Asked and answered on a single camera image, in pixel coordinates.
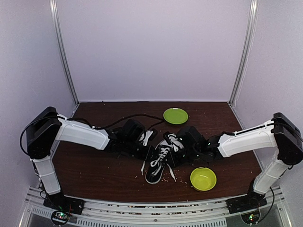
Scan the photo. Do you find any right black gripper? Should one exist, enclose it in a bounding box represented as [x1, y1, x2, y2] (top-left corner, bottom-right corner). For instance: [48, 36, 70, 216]
[163, 148, 200, 169]

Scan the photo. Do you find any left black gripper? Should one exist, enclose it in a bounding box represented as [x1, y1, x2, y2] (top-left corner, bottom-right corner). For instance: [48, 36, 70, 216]
[123, 139, 160, 162]

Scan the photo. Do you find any black white canvas sneaker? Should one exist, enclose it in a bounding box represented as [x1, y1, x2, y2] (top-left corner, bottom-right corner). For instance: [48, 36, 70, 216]
[145, 140, 176, 184]

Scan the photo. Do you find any white shoelace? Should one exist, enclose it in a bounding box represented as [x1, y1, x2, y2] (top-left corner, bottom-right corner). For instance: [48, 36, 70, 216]
[145, 132, 185, 184]

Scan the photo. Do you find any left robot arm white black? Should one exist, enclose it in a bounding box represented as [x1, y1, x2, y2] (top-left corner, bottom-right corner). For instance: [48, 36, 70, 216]
[20, 106, 158, 210]

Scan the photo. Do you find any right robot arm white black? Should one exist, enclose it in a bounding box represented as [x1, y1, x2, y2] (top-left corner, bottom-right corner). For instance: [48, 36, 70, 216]
[164, 113, 303, 209]

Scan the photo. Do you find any yellow-green bowl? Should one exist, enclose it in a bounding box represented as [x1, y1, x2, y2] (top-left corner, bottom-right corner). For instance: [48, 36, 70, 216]
[190, 167, 217, 192]

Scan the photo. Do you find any green plate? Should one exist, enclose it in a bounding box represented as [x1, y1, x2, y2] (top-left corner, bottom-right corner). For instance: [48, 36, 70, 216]
[163, 108, 189, 125]

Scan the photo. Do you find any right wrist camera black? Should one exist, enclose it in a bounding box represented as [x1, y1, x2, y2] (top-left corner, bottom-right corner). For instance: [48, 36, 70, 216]
[163, 126, 206, 153]

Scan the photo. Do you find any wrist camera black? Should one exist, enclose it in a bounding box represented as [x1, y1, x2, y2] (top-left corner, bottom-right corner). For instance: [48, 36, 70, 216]
[121, 119, 158, 146]
[163, 126, 206, 153]

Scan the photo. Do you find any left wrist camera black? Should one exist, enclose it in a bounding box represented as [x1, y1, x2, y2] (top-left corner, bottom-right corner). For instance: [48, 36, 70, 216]
[121, 119, 158, 146]

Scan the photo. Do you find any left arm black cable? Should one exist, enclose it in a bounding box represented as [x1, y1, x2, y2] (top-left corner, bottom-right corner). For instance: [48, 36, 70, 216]
[20, 114, 164, 157]

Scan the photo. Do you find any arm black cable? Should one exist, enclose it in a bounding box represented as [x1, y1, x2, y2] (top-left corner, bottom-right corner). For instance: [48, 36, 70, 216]
[257, 118, 303, 213]
[20, 114, 164, 157]

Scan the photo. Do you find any front aluminium rail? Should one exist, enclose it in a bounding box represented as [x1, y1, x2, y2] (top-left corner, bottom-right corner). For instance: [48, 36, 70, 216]
[17, 186, 295, 227]

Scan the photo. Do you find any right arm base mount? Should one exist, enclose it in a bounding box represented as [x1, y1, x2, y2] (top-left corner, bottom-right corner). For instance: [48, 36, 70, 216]
[226, 195, 267, 214]

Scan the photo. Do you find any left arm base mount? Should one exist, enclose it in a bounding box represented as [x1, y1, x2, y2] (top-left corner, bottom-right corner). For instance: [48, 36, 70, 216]
[43, 197, 85, 215]

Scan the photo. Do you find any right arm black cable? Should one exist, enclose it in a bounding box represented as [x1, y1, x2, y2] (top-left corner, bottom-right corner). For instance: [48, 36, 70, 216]
[257, 118, 303, 213]

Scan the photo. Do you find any right aluminium frame post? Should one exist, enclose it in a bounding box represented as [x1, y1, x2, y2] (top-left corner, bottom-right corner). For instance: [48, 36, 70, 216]
[229, 0, 259, 108]

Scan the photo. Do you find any aluminium frame post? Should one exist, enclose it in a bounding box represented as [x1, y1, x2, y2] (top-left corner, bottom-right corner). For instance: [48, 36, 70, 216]
[229, 0, 259, 108]
[49, 0, 80, 105]

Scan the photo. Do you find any left aluminium frame post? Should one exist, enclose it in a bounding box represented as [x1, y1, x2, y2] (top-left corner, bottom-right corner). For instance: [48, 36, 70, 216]
[49, 0, 80, 105]

